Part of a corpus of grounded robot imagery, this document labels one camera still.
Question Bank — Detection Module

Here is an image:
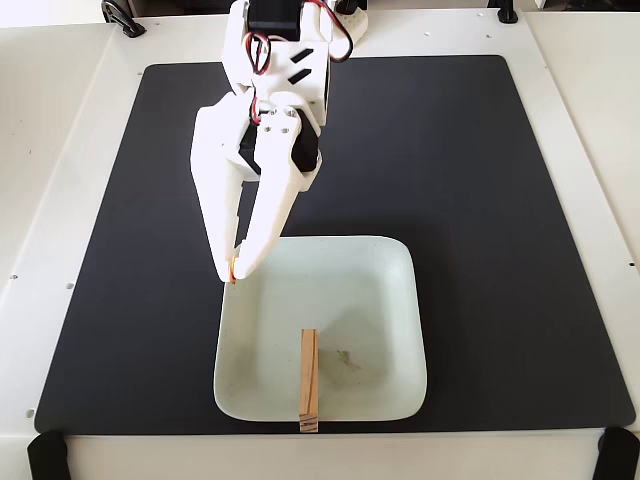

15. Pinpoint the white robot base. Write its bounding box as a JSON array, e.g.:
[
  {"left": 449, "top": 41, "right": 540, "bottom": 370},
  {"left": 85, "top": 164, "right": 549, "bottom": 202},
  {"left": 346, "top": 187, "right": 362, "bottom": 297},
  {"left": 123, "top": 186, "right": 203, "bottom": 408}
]
[{"left": 335, "top": 0, "right": 371, "bottom": 47}]

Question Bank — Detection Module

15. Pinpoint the red white servo cable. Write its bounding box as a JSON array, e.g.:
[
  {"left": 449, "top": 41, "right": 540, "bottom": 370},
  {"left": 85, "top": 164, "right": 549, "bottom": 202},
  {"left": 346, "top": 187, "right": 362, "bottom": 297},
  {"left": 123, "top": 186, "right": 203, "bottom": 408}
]
[
  {"left": 243, "top": 31, "right": 272, "bottom": 127},
  {"left": 312, "top": 0, "right": 355, "bottom": 65}
]

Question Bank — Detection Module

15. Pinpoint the black table mat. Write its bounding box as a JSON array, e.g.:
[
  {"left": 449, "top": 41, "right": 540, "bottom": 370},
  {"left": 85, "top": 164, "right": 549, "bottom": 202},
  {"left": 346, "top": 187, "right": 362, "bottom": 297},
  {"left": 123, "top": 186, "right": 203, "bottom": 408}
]
[{"left": 33, "top": 54, "right": 637, "bottom": 435}]

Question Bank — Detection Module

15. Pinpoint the grooved wooden block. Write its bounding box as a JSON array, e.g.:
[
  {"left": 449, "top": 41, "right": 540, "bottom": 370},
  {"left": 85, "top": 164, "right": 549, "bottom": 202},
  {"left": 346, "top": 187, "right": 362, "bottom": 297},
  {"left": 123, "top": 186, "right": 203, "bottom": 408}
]
[{"left": 298, "top": 328, "right": 320, "bottom": 434}]

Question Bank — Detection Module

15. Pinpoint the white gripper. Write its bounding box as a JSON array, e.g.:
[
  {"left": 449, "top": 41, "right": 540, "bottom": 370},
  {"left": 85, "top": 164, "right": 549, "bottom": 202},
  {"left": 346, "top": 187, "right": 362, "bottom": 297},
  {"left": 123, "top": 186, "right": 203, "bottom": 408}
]
[{"left": 189, "top": 33, "right": 332, "bottom": 285}]

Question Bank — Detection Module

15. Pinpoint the pale green square plate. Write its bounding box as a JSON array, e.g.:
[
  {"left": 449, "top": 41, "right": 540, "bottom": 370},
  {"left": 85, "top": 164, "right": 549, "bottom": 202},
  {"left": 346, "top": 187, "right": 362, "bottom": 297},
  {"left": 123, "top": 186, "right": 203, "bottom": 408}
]
[{"left": 212, "top": 234, "right": 429, "bottom": 424}]

